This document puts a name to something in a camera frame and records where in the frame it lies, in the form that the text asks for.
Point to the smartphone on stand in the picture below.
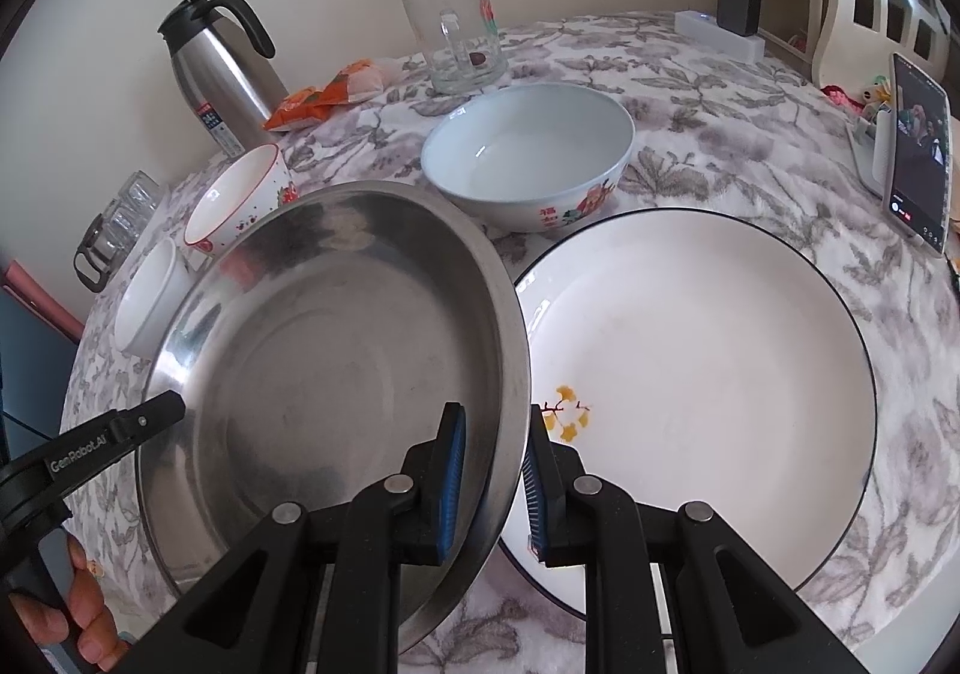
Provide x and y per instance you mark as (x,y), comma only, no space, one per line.
(919,174)

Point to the stainless steel thermos jug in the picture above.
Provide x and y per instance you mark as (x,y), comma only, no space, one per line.
(221,57)

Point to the grey floral tablecloth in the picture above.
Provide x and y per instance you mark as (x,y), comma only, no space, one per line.
(752,140)

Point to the small white square bowl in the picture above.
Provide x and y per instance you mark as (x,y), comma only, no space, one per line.
(153,296)

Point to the clear glass mug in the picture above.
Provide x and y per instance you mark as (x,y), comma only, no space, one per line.
(460,42)

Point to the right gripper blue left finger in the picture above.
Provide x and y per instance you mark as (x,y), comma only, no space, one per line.
(447,462)

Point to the small clear glass cups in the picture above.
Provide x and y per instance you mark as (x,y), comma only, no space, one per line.
(127,215)

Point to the person's left hand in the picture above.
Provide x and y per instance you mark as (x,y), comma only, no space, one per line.
(99,641)

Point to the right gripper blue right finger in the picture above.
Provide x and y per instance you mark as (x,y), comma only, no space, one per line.
(539,485)

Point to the white lattice chair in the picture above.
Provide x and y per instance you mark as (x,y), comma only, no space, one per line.
(857,39)

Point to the glass teapot black handle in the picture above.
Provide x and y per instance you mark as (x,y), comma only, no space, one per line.
(96,256)

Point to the large light blue bowl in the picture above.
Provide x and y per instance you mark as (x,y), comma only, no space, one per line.
(530,159)

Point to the white power strip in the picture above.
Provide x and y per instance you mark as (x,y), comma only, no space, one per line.
(705,30)

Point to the strawberry pattern red-rim bowl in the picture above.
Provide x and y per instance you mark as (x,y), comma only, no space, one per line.
(253,187)

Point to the white plate black rim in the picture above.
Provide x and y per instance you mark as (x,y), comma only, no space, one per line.
(687,355)

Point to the stainless steel plate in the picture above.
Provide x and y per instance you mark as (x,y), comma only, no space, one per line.
(312,354)

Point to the orange snack packet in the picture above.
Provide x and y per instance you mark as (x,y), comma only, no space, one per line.
(356,83)

